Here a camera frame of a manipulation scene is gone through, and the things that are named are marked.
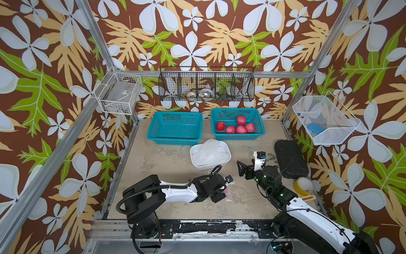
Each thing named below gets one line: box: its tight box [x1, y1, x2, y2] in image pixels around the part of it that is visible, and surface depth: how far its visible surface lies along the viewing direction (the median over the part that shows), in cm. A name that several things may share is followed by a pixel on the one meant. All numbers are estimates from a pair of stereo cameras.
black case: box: [274, 139, 309, 179], surface depth 95 cm
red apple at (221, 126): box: [216, 121, 226, 132], surface depth 113 cm
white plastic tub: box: [189, 138, 232, 170], surface depth 95 cm
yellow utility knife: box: [300, 194, 317, 203], surface depth 86 cm
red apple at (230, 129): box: [225, 125, 236, 134], surface depth 109 cm
